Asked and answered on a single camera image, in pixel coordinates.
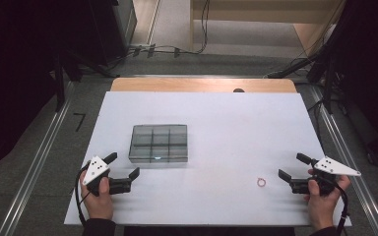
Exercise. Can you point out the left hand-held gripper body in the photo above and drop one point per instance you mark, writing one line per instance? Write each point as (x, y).
(95, 168)

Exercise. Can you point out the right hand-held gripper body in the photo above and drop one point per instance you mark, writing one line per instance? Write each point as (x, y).
(333, 167)

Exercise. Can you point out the clear grey compartment box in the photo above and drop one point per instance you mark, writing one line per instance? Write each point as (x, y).
(159, 142)

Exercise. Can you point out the person's left hand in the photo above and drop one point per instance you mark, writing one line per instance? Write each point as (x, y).
(98, 205)

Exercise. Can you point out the person's right hand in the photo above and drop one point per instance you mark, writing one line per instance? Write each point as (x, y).
(321, 209)

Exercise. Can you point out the black floor bar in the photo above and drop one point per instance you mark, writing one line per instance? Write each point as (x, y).
(292, 69)

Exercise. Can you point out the dark table grommet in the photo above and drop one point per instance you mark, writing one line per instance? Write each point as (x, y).
(239, 90)

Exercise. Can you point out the wooden table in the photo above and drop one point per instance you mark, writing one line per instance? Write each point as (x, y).
(177, 84)

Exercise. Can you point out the black plug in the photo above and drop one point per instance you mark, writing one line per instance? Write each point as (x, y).
(137, 51)
(151, 50)
(176, 52)

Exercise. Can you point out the black cabinet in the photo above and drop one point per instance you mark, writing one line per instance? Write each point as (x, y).
(111, 26)

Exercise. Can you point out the light wooden furniture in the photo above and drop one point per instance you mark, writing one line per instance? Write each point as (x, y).
(259, 14)

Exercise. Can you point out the metal floor rail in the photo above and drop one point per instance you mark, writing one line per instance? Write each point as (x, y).
(36, 164)
(344, 150)

